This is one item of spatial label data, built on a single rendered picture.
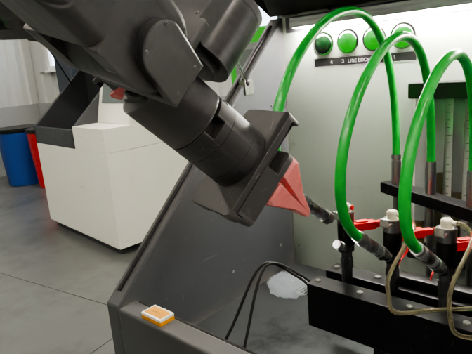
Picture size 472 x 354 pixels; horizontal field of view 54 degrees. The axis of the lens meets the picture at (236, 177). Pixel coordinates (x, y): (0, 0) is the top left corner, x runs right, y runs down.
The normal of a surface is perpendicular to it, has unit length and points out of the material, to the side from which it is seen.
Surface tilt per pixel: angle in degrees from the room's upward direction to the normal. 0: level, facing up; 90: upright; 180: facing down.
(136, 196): 90
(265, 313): 0
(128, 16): 107
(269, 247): 90
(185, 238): 90
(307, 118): 90
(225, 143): 100
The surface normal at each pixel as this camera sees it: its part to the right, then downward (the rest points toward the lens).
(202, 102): 0.65, -0.03
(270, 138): -0.66, -0.52
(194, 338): -0.08, -0.97
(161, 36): 0.81, 0.34
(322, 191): -0.66, 0.23
